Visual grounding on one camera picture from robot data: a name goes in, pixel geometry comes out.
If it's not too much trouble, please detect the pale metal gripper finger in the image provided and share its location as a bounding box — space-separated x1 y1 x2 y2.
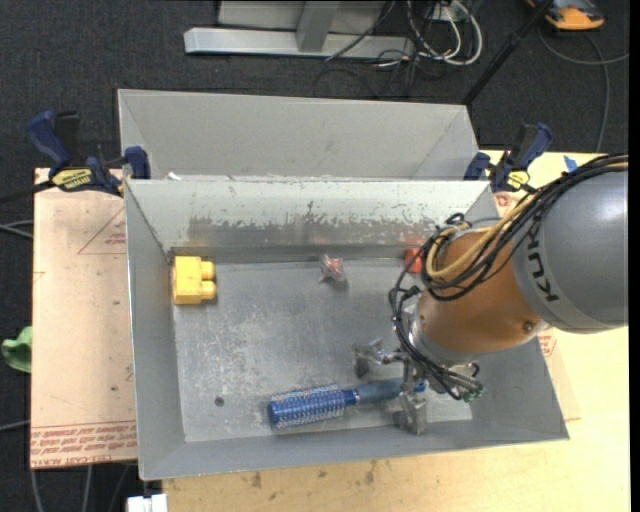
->
391 391 430 436
352 338 404 379

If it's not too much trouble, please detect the grey metal bin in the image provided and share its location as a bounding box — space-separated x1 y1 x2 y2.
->
117 88 571 482

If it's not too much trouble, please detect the blue hairbrush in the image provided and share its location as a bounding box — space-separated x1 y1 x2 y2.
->
266 378 427 431

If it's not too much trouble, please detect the yellow toy building block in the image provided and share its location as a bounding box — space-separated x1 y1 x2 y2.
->
172 255 218 306

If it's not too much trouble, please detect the brown cardboard board, red print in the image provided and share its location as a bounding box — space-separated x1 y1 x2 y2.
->
29 167 584 471

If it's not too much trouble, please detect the small orange object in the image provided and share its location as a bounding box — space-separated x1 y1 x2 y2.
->
403 247 427 276

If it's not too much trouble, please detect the red and clear spinning top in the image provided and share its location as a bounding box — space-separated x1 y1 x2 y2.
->
318 253 349 289

